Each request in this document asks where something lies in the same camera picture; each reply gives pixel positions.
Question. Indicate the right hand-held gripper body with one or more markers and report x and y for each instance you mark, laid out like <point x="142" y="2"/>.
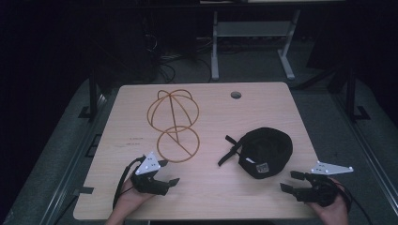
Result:
<point x="319" y="189"/>

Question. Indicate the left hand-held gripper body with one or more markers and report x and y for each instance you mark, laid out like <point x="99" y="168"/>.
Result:
<point x="149" y="184"/>

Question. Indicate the person's left hand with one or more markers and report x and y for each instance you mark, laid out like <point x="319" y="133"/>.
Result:
<point x="133" y="197"/>

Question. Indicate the person's right hand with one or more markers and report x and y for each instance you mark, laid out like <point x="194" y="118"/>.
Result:
<point x="331" y="211"/>

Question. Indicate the grey tape strip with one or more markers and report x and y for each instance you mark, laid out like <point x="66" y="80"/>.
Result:
<point x="84" y="190"/>

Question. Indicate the black metal post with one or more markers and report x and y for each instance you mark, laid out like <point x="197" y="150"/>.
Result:
<point x="92" y="93"/>
<point x="351" y="93"/>

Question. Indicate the white metal desk frame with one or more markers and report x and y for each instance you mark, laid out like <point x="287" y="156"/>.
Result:
<point x="250" y="28"/>

